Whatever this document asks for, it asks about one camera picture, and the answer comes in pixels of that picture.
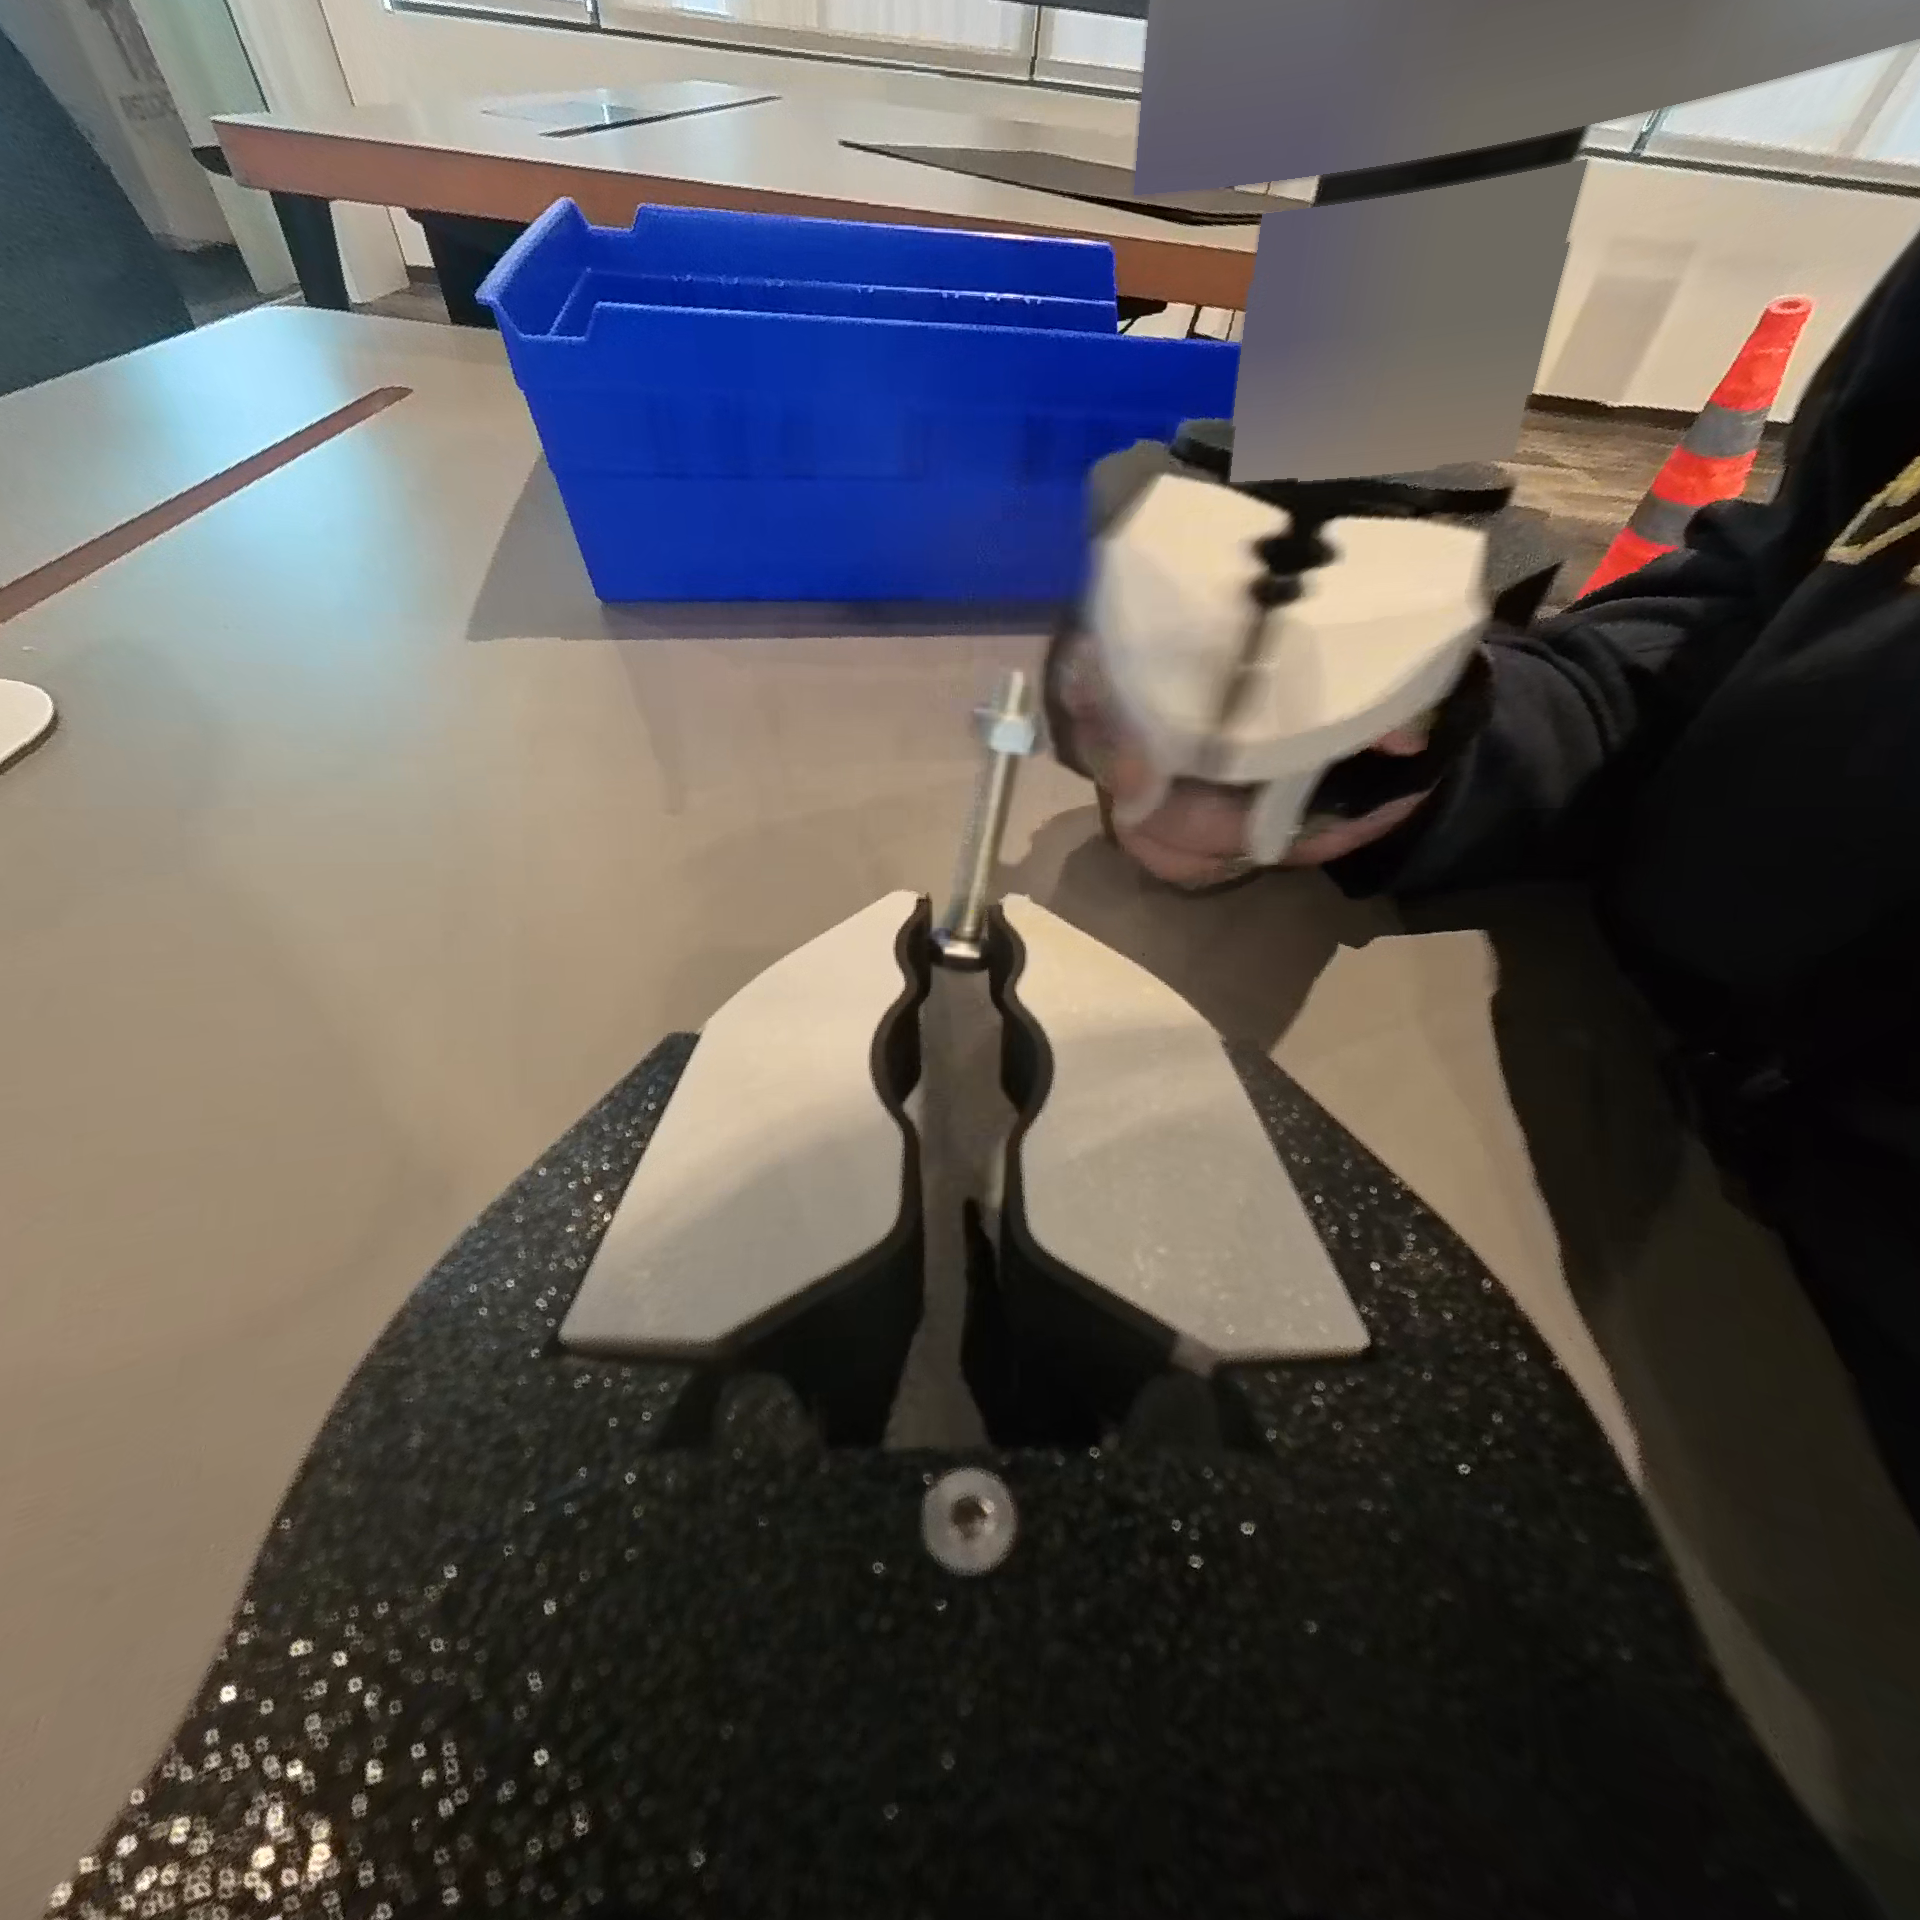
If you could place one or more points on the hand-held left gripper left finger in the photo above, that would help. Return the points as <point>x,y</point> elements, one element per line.
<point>751,1170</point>

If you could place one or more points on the silver hex nut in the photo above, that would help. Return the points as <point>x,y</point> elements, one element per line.
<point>1009,733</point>

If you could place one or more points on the person's right hand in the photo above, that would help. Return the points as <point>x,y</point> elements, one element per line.
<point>1185,833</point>

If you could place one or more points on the white document stand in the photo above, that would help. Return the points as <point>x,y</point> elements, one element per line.
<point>24,720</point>

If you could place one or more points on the orange traffic cone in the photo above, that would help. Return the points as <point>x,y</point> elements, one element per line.
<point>1724,435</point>

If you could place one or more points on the window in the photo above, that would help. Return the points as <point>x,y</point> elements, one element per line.
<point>751,36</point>

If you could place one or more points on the black desk mat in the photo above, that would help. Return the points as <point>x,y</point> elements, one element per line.
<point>1049,172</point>

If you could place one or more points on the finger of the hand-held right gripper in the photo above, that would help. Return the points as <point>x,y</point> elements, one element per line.
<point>1396,628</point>
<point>1172,600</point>

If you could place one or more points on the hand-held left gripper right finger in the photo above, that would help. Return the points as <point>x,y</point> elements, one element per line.
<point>1172,1170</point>

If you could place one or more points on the blue plastic bin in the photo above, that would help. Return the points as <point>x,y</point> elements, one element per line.
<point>839,495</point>

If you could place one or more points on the person's dark hoodie torso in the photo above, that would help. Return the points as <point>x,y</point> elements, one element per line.
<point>1800,900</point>

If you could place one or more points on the silver long bolt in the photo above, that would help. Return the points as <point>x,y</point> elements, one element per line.
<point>984,839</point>

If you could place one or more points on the person's right forearm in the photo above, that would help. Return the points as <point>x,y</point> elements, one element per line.
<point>1576,720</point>

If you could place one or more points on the brown edged grey table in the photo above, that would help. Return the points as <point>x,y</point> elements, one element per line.
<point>451,148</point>

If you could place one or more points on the dark mesh office chair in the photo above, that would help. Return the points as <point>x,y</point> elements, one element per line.
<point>76,255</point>

